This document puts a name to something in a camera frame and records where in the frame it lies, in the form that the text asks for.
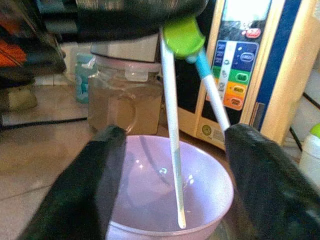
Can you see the white bottle with green cap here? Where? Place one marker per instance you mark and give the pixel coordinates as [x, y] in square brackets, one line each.
[310, 155]

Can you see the glass jar with brown powder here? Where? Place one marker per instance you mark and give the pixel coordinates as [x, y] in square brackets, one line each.
[120, 105]

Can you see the white training chopsticks green hinge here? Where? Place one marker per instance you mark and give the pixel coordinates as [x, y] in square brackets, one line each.
[183, 37]

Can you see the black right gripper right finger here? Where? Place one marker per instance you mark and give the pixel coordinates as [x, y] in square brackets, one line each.
[270, 190]

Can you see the white grey box container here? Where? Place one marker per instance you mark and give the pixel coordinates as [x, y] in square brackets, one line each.
[125, 48]

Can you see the small blue bottle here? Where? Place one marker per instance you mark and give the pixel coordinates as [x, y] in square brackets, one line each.
[82, 80]

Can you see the beige water ionizer appliance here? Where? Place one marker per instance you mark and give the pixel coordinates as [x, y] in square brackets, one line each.
[275, 62]

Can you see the purple plastic bowl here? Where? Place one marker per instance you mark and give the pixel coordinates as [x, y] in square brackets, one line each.
[150, 185]

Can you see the dark round steel vessel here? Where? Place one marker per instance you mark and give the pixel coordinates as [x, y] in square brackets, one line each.
[125, 22]

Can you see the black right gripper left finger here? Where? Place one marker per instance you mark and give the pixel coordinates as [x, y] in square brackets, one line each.
[75, 190]

